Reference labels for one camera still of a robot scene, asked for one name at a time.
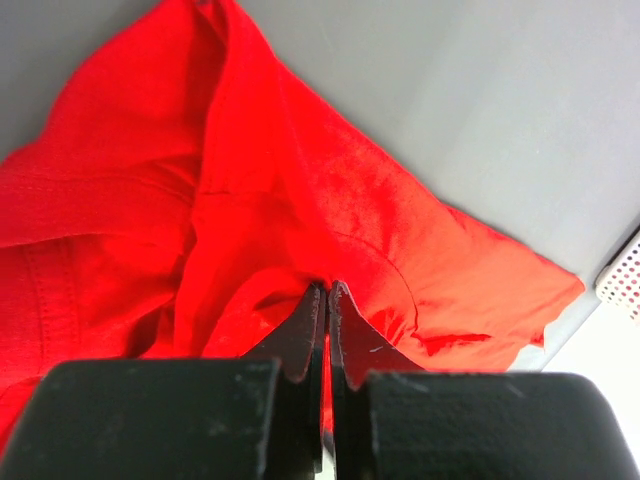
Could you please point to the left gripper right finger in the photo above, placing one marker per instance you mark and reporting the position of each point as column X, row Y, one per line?
column 356, row 347

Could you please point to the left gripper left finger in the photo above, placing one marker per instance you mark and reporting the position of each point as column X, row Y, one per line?
column 298, row 342

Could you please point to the red t shirt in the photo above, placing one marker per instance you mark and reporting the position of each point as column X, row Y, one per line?
column 186, row 190

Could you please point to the white plastic laundry basket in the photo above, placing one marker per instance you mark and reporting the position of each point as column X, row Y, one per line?
column 618, row 283

